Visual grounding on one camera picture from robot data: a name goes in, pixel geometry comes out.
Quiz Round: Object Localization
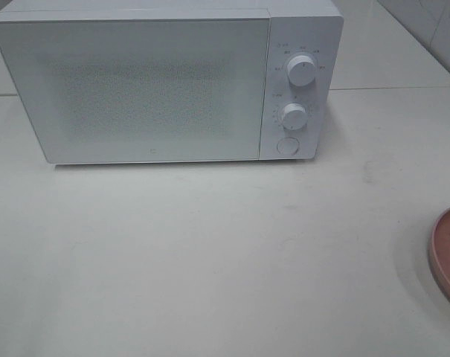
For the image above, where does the pink round plate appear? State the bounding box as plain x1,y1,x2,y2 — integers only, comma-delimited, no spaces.
428,208,450,302

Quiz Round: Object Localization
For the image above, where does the round white door button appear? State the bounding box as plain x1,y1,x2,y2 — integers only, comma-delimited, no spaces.
277,138,300,156

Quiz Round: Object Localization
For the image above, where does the white microwave oven body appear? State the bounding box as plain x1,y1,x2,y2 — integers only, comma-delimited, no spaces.
0,1,344,163

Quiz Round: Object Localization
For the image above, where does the lower white timer knob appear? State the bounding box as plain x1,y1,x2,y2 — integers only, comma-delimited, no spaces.
280,103,309,131

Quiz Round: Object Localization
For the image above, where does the white microwave door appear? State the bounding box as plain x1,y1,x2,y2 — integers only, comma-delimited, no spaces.
0,19,269,164

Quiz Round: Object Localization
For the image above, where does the upper white power knob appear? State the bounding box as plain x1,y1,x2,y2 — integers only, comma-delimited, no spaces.
286,54,316,87

